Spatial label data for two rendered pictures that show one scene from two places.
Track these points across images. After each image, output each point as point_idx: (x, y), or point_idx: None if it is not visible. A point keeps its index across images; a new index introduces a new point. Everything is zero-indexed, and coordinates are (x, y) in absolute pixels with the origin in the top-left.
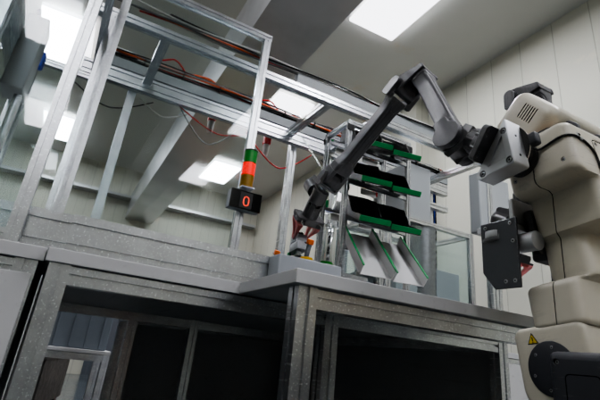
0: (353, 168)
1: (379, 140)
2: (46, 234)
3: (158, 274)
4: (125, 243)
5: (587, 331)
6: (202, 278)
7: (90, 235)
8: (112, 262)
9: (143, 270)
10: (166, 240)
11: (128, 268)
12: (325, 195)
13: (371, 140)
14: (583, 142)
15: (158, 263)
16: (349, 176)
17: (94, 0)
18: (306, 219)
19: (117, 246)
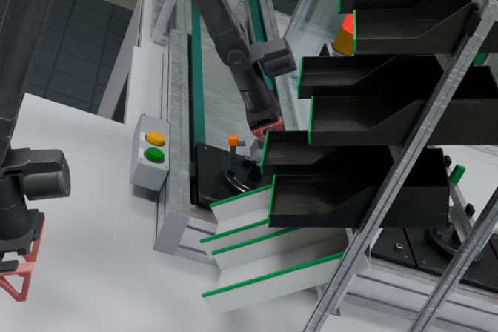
0: (207, 28)
1: None
2: None
3: (127, 90)
4: (166, 62)
5: None
6: (127, 106)
7: (167, 48)
8: (130, 68)
9: (128, 83)
10: (169, 70)
11: (129, 77)
12: (230, 71)
13: None
14: None
15: (161, 89)
16: (375, 64)
17: None
18: (244, 105)
19: (164, 64)
